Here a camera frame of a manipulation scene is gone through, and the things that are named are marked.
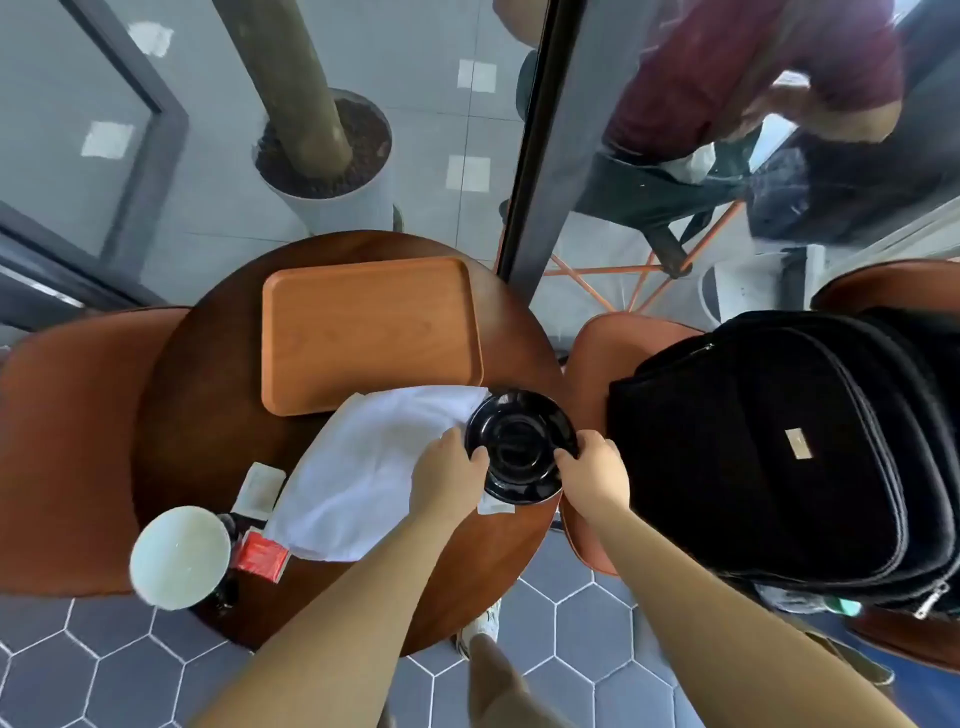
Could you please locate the white sachet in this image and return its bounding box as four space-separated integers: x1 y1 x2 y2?
231 462 288 520

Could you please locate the red packet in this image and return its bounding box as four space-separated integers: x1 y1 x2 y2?
231 529 291 583

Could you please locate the person's leg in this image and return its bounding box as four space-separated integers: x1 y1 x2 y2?
468 634 555 728

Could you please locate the black backpack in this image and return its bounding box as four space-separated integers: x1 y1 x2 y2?
606 307 960 620

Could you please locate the person's left forearm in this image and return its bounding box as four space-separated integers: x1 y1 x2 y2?
191 499 453 728

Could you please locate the round wooden table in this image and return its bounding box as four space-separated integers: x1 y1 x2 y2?
132 231 565 660

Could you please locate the white cloth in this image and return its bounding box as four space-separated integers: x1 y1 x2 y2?
263 385 490 564

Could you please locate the white planter pot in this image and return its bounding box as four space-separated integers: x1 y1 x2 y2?
253 88 397 235

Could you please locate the wooden tray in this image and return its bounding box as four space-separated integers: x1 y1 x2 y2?
261 256 485 417

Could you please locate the person's white shoe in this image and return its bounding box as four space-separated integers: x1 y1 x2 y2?
457 598 502 661

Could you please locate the black saucer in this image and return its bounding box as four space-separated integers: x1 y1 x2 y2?
463 387 580 505

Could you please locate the black door frame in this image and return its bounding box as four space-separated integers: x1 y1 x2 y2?
496 0 590 286

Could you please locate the white table lamp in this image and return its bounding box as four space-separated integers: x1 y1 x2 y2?
129 506 243 610

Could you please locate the orange wire-leg chair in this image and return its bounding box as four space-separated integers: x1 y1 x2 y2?
499 147 755 315

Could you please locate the person's right forearm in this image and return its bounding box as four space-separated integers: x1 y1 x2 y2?
589 495 922 728

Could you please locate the person's right hand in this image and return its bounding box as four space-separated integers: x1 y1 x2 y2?
553 430 632 517

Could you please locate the person's left hand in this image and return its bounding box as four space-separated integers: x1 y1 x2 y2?
409 428 491 520

